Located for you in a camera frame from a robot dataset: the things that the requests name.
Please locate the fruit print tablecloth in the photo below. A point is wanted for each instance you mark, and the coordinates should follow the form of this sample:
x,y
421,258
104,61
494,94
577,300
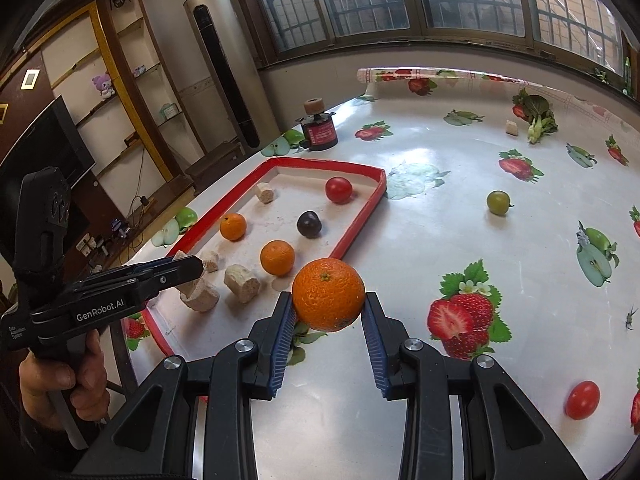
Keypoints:
x,y
525,270

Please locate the small beige porous chunk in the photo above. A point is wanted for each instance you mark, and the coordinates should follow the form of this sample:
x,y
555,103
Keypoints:
x,y
512,127

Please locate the white box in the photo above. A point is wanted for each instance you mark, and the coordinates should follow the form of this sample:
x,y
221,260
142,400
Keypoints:
x,y
169,111

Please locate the tower air conditioner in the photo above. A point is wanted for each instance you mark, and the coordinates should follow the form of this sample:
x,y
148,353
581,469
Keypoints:
x,y
240,60

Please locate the green bottle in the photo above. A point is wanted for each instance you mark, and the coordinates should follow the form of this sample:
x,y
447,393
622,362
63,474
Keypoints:
x,y
626,75

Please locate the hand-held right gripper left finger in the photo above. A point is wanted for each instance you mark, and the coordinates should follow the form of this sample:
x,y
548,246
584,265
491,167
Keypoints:
x,y
282,340

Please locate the person's left hand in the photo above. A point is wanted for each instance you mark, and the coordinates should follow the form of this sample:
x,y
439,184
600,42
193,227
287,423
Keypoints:
x,y
90,380

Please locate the red-rimmed white tray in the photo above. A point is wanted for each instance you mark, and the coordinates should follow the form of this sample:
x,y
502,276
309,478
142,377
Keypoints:
x,y
300,190

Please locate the dark purple plum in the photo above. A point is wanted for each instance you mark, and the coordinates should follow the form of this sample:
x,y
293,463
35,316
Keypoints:
x,y
308,224

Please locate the purple plush toy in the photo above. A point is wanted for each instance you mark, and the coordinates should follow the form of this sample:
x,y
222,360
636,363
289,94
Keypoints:
x,y
103,85

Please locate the red tomato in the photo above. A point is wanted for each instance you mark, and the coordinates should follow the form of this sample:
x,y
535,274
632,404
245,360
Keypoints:
x,y
582,400
338,190

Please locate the small orange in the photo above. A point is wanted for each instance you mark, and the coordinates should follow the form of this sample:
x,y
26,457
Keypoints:
x,y
233,226

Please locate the large beige porous chunk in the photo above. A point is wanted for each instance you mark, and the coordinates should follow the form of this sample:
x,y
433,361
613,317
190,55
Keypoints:
x,y
242,284

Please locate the black television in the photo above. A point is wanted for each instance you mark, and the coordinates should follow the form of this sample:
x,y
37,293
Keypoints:
x,y
45,145

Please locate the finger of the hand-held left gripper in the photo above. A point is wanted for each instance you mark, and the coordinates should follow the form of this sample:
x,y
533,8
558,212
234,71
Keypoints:
x,y
150,264
180,272

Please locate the black motor with red label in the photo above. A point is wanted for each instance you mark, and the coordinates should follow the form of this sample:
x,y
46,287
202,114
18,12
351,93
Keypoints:
x,y
322,135

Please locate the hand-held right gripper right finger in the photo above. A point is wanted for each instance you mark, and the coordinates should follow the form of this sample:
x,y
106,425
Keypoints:
x,y
376,345

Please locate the green grape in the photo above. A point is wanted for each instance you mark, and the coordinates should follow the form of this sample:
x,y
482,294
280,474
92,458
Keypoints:
x,y
498,202

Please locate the square wall switch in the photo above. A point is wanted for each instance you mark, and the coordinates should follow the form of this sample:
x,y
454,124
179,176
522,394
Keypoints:
x,y
30,78
4,112

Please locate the leafy green vegetable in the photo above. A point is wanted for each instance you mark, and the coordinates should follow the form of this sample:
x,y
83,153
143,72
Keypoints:
x,y
537,107

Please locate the small brown box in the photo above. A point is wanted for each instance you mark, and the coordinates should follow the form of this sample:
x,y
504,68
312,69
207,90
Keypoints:
x,y
131,139

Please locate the wooden shelf unit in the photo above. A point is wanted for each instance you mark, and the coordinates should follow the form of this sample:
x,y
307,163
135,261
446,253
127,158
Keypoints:
x,y
129,85

